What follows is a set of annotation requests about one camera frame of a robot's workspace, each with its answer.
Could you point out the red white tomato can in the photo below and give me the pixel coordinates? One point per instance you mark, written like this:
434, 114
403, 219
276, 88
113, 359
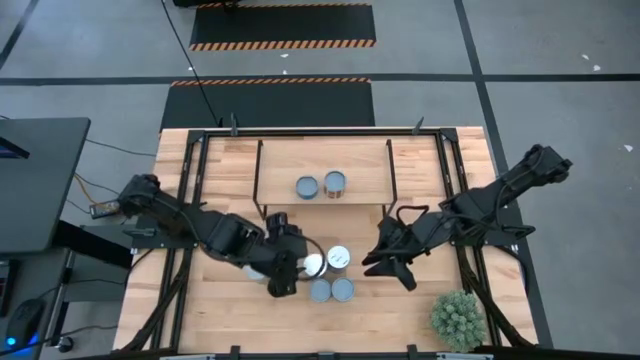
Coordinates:
335, 184

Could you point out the blue pea pod can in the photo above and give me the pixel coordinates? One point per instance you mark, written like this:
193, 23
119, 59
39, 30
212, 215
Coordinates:
338, 257

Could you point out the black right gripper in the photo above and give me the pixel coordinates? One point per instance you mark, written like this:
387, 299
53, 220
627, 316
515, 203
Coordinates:
410, 235

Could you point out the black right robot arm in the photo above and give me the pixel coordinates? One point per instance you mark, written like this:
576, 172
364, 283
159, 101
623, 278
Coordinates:
500, 200

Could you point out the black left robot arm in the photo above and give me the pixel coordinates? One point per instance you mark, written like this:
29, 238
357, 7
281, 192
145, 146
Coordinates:
225, 235

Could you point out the dark grey desk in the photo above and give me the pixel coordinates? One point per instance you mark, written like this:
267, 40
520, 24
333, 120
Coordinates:
40, 185

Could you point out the black electronic box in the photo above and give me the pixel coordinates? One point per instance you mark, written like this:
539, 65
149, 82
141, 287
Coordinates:
105, 209

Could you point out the black round caster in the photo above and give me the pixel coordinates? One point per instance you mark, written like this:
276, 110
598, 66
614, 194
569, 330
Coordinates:
65, 344

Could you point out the wooden shelf black legs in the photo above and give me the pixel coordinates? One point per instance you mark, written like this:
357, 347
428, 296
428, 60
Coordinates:
325, 160

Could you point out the Peaches label can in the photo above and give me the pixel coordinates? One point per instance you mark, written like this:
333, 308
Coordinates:
315, 265

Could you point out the green dotted Peas can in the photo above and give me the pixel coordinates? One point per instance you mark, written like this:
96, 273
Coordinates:
320, 290

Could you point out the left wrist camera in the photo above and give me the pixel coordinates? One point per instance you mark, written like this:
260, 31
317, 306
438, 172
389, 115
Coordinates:
284, 224

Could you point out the white mixed vegetables can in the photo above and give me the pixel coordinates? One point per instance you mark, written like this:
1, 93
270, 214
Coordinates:
343, 289

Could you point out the green artificial plant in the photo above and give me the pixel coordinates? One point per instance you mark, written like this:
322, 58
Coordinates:
459, 320

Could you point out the black hazard stripe floor mat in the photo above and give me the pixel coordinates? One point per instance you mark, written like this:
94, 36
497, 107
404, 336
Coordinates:
270, 105
282, 25

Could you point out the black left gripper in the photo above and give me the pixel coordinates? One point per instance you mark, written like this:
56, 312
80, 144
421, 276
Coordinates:
287, 247

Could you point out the short teal can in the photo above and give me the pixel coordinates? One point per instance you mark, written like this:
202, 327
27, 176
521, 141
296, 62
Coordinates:
307, 187

